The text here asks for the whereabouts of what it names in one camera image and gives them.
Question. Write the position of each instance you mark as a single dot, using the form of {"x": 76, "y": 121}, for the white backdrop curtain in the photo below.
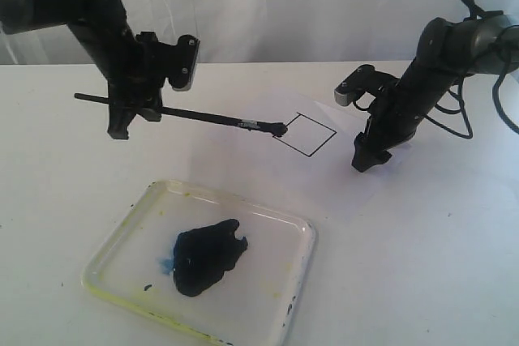
{"x": 298, "y": 30}

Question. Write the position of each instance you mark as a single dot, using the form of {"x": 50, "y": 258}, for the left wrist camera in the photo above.
{"x": 178, "y": 62}

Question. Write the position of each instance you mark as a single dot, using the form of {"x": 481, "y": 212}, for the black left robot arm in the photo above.
{"x": 87, "y": 20}

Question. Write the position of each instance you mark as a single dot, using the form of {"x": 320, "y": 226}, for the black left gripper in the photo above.
{"x": 135, "y": 80}

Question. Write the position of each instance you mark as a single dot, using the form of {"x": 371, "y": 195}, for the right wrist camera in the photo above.
{"x": 365, "y": 79}

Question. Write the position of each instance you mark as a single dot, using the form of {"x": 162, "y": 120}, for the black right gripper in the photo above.
{"x": 395, "y": 114}

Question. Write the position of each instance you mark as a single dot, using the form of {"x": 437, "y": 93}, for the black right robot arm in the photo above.
{"x": 447, "y": 53}

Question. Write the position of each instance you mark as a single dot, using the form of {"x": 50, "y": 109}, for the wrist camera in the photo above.
{"x": 365, "y": 79}
{"x": 178, "y": 62}

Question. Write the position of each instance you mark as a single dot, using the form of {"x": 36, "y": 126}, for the clear plastic paint tray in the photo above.
{"x": 252, "y": 304}

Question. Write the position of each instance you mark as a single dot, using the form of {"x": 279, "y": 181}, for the white paper with square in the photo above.
{"x": 308, "y": 170}

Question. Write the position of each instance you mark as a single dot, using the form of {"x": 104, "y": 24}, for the dark blue paint blob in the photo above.
{"x": 202, "y": 256}

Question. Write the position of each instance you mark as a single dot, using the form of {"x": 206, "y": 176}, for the black paintbrush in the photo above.
{"x": 277, "y": 129}

